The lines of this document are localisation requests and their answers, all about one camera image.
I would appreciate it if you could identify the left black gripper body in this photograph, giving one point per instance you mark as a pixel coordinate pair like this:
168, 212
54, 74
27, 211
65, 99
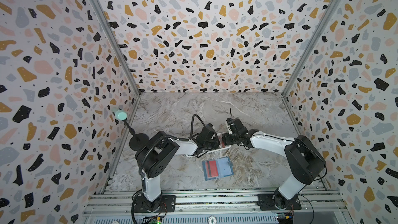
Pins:
213, 144

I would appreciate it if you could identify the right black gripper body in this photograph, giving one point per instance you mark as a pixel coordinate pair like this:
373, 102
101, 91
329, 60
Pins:
229, 137

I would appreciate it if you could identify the white plastic basket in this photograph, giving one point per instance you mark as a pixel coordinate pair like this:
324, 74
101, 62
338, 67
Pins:
212, 151

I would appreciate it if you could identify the red-circle credit card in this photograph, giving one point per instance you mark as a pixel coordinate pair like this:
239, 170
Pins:
211, 169

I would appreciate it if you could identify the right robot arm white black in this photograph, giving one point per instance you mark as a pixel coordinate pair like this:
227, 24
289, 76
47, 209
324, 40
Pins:
304, 160

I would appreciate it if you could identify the stack of red-circle cards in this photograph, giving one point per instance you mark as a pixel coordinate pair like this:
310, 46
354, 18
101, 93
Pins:
221, 144

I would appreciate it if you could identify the black stand with green ball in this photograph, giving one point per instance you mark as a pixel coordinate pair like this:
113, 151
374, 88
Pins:
138, 140

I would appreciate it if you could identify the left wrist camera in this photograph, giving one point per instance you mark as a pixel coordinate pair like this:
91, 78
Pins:
210, 126

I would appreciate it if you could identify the aluminium rail base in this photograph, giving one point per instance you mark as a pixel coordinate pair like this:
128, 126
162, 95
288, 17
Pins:
248, 206

